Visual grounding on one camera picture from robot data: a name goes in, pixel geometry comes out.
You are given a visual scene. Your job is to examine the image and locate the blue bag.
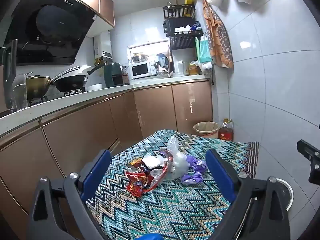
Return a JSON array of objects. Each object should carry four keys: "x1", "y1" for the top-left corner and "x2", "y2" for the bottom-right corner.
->
[{"x1": 154, "y1": 53, "x2": 170, "y2": 72}]

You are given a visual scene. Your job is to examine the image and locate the white countertop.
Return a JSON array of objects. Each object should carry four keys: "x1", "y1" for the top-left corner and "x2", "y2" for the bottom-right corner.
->
[{"x1": 0, "y1": 76, "x2": 211, "y2": 137}]

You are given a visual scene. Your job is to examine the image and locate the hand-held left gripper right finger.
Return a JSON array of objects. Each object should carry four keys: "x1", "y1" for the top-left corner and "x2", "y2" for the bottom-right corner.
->
[{"x1": 205, "y1": 149, "x2": 290, "y2": 240}]

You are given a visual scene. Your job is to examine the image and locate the brown upper cabinets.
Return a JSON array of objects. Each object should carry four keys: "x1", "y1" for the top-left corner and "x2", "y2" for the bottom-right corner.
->
[{"x1": 42, "y1": 0, "x2": 116, "y2": 29}]

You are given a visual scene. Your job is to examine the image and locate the purple plastic bag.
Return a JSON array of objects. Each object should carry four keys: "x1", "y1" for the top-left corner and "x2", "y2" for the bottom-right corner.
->
[{"x1": 180, "y1": 155, "x2": 207, "y2": 186}]

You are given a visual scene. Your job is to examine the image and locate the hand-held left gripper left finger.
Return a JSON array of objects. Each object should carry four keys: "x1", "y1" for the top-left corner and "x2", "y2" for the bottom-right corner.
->
[{"x1": 26, "y1": 149, "x2": 112, "y2": 240}]

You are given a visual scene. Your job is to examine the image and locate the cooking oil bottle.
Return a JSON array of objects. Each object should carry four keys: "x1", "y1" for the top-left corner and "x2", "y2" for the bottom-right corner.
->
[{"x1": 217, "y1": 118, "x2": 235, "y2": 142}]

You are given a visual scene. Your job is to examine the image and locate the clear plastic bag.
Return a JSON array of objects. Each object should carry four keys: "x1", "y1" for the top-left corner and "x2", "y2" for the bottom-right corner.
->
[{"x1": 150, "y1": 136, "x2": 190, "y2": 181}]

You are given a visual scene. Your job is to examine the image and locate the orange patterned apron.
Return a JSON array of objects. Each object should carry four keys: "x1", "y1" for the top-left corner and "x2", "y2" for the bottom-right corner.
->
[{"x1": 202, "y1": 0, "x2": 234, "y2": 69}]

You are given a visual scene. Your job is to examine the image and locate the brass-coloured pot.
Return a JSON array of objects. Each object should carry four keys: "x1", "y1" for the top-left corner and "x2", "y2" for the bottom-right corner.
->
[{"x1": 26, "y1": 66, "x2": 82, "y2": 100}]

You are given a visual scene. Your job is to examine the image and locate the beige trash bin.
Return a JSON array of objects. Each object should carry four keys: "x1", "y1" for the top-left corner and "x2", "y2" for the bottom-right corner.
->
[{"x1": 192, "y1": 121, "x2": 220, "y2": 139}]

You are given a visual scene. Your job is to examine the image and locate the black range hood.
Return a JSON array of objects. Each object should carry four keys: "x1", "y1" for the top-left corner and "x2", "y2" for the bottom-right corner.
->
[{"x1": 0, "y1": 0, "x2": 98, "y2": 67}]

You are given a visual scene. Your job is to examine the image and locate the black wok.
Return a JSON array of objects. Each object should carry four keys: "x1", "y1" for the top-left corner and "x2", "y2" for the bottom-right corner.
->
[{"x1": 53, "y1": 63, "x2": 106, "y2": 92}]

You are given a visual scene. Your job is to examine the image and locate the purple foil wrapper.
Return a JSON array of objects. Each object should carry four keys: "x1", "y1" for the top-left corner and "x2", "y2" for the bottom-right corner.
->
[{"x1": 159, "y1": 148, "x2": 173, "y2": 159}]

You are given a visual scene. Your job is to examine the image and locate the white tissue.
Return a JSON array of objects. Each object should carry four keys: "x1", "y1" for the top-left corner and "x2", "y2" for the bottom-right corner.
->
[{"x1": 142, "y1": 155, "x2": 167, "y2": 170}]

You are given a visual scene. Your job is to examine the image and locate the gas stove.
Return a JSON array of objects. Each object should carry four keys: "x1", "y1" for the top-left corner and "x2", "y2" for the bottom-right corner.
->
[{"x1": 27, "y1": 86, "x2": 87, "y2": 106}]

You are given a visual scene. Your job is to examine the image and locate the red snack wrapper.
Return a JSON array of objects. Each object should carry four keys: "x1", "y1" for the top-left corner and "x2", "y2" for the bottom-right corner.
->
[{"x1": 126, "y1": 156, "x2": 174, "y2": 198}]

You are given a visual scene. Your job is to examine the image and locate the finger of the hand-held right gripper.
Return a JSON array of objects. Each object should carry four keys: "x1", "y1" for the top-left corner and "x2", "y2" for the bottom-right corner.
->
[{"x1": 297, "y1": 140, "x2": 320, "y2": 158}]

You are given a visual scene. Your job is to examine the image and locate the green plastic bag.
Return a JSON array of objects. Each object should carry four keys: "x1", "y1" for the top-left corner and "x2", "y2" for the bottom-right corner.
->
[{"x1": 195, "y1": 35, "x2": 213, "y2": 64}]

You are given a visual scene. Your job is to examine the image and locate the zigzag patterned cloth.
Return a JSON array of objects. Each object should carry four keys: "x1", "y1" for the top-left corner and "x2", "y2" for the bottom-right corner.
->
[{"x1": 86, "y1": 129, "x2": 259, "y2": 240}]

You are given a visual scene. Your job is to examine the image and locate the small white plastic bag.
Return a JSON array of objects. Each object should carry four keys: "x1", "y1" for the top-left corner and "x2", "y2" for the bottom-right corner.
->
[{"x1": 190, "y1": 60, "x2": 213, "y2": 75}]

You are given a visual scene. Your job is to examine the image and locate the dark green appliance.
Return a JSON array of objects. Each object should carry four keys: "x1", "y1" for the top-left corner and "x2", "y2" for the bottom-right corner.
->
[{"x1": 104, "y1": 62, "x2": 130, "y2": 88}]

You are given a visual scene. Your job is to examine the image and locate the white water heater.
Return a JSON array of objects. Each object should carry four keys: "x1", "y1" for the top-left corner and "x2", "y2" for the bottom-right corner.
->
[{"x1": 94, "y1": 31, "x2": 112, "y2": 60}]

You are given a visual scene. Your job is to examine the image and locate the black dish rack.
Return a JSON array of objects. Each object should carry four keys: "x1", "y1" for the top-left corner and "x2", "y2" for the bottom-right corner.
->
[{"x1": 162, "y1": 4, "x2": 203, "y2": 75}]

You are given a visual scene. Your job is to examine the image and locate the steel steamer pot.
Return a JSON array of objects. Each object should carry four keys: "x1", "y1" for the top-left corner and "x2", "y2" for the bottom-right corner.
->
[{"x1": 132, "y1": 52, "x2": 150, "y2": 64}]

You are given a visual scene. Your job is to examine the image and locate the white microwave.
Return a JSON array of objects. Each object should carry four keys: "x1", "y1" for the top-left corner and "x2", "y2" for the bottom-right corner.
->
[{"x1": 128, "y1": 61, "x2": 157, "y2": 80}]

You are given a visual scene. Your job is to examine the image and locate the white round floor drain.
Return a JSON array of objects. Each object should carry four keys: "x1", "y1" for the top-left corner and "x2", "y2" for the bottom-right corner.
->
[{"x1": 274, "y1": 177, "x2": 294, "y2": 212}]

